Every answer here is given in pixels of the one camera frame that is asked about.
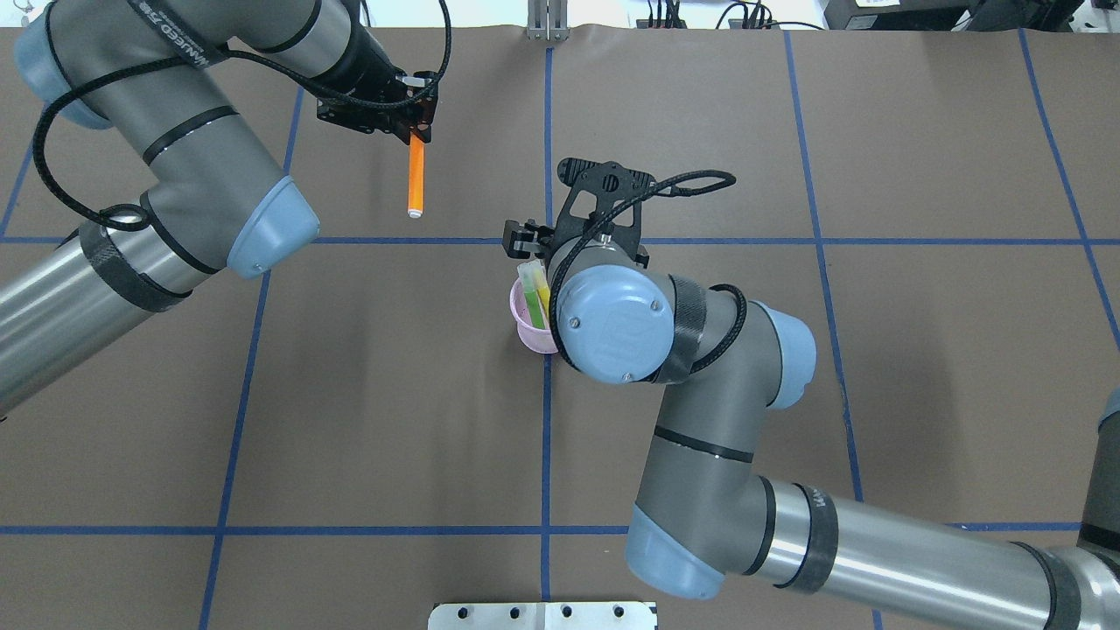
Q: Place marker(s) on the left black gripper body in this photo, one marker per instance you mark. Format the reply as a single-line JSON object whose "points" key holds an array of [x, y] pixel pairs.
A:
{"points": [[364, 72]]}

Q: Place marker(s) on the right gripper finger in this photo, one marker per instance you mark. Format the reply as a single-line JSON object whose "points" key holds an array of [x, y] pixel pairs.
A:
{"points": [[519, 239]]}

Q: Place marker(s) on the green highlighter pen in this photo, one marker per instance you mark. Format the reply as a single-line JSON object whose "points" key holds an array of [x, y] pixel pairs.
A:
{"points": [[527, 274]]}

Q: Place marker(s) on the yellow highlighter pen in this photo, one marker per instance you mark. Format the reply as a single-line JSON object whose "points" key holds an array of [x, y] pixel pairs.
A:
{"points": [[542, 290]]}

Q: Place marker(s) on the orange highlighter pen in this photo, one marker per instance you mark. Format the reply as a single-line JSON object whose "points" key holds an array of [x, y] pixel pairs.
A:
{"points": [[416, 181]]}

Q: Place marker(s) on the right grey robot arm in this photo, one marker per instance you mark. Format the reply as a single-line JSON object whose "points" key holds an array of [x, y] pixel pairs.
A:
{"points": [[958, 381]]}

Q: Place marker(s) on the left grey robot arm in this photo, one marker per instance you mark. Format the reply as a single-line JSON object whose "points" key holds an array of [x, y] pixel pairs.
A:
{"points": [[219, 199]]}

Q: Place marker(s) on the pink mesh pen holder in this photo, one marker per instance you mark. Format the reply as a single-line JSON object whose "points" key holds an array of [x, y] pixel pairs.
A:
{"points": [[538, 340]]}

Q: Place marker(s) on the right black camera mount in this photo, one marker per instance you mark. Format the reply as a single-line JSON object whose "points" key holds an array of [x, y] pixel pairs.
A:
{"points": [[609, 184]]}

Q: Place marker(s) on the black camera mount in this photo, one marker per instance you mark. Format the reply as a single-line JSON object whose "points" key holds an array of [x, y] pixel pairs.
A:
{"points": [[609, 184], [333, 110]]}

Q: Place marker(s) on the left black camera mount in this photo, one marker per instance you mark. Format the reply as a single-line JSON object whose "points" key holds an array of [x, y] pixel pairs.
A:
{"points": [[333, 110]]}

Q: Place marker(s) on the aluminium frame post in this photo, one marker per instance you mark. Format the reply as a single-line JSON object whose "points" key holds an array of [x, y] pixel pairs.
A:
{"points": [[548, 20]]}

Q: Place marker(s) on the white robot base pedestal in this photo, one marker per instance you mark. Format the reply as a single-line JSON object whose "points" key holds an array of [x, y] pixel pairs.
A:
{"points": [[545, 615]]}

